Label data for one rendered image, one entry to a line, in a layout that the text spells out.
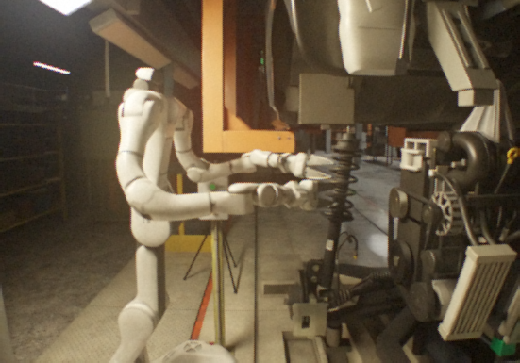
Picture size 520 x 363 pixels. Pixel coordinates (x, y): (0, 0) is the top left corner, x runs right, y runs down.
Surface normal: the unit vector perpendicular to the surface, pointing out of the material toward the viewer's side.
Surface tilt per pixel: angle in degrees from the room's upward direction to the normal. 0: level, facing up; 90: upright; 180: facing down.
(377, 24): 87
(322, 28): 89
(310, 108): 90
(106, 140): 90
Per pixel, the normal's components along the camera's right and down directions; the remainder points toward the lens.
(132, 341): -0.05, 0.11
